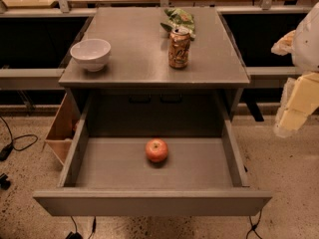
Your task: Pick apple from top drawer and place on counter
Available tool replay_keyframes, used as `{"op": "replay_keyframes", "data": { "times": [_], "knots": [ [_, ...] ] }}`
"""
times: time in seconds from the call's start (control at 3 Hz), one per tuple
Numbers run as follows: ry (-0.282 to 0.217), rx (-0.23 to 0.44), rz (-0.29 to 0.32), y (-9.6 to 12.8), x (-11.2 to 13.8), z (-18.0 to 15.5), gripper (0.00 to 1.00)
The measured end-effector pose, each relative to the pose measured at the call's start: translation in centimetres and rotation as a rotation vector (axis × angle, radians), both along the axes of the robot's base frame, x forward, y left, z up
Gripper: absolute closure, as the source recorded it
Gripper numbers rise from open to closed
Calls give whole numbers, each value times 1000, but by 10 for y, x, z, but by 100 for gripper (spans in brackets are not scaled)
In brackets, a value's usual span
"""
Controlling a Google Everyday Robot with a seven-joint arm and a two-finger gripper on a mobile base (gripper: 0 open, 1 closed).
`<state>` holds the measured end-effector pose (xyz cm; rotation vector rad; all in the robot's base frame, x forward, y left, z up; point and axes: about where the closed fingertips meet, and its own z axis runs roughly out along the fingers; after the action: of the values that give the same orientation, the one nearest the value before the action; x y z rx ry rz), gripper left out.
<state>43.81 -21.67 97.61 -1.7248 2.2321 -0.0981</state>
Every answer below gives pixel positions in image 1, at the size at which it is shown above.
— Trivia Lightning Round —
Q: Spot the grey cabinet counter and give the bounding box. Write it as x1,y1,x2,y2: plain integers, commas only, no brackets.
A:
59,7,249,114

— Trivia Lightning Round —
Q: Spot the black cable under drawer left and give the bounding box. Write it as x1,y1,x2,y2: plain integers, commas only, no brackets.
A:
65,216,98,239

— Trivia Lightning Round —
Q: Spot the grey rail shelf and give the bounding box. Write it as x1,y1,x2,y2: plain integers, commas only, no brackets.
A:
0,8,96,90
217,6,309,88

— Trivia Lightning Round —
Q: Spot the black cable under drawer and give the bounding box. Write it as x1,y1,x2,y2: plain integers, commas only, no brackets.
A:
65,216,98,239
245,209,264,239

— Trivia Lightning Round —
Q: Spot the grey left rail shelf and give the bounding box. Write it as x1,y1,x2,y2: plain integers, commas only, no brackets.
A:
0,8,96,90

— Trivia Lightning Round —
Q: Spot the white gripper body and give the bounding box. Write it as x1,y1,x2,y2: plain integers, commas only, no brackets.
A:
292,3,319,72

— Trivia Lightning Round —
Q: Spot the white ceramic bowl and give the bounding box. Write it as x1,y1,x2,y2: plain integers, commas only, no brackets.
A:
70,39,111,72

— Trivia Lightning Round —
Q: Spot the red apple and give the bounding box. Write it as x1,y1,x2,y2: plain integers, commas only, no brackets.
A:
145,138,168,162

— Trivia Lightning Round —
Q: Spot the grey right rail shelf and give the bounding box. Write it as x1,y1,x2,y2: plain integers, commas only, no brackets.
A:
217,6,309,88

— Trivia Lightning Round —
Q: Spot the orange soda can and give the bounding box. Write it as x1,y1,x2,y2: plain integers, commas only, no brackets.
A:
168,27,190,69

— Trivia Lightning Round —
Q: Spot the black cable on floor left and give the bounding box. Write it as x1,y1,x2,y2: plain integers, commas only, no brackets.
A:
0,116,39,162

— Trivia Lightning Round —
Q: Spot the black plug on floor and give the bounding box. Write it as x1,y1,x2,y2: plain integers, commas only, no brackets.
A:
0,173,11,190

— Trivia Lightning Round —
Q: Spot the wooden box beside cabinet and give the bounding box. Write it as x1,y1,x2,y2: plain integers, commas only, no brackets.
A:
45,95,80,164

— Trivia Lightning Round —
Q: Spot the grey open top drawer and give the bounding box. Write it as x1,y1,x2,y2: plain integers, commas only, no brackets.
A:
34,92,272,216

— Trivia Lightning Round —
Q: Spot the black cable under drawer right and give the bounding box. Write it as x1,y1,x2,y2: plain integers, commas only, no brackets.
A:
245,209,264,239

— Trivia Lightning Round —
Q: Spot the green chip bag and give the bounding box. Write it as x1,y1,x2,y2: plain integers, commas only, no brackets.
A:
160,8,195,41

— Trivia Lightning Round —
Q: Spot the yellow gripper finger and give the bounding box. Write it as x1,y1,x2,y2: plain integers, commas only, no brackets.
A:
273,73,319,137
271,31,295,56

